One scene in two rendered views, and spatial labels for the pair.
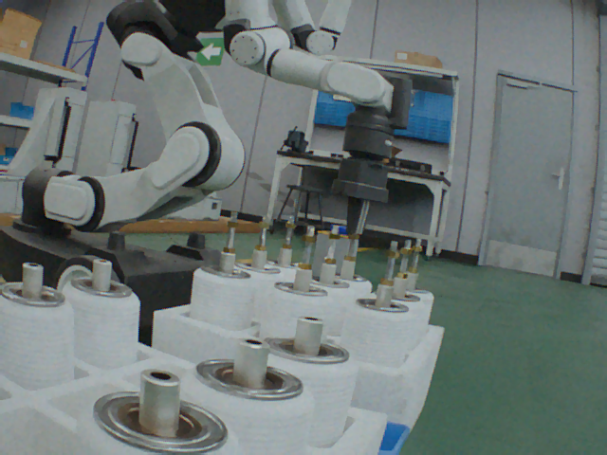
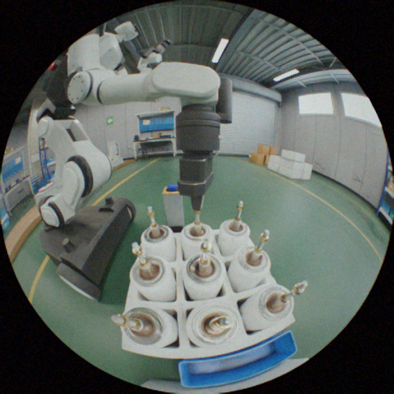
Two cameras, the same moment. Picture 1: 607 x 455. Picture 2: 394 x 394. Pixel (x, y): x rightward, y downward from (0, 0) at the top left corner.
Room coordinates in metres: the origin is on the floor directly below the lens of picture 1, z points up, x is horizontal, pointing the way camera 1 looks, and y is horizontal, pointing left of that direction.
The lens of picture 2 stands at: (0.83, 0.02, 0.48)
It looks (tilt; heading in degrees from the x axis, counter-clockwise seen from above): 26 degrees down; 334
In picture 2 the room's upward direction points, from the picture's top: straight up
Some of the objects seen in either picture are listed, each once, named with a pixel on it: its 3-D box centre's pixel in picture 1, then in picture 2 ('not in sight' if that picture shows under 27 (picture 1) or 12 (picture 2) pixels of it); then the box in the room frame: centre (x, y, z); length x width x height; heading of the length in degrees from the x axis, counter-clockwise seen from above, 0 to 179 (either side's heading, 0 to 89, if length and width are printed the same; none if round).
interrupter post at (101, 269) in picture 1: (101, 276); not in sight; (0.57, 0.20, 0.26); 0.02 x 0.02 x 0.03
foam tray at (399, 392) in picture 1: (309, 374); (201, 291); (0.94, -0.05, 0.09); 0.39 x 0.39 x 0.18; 71
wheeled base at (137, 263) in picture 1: (90, 237); (68, 222); (1.39, 0.55, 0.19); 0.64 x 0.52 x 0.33; 69
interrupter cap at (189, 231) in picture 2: (346, 277); (197, 231); (1.05, -0.09, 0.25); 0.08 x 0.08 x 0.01
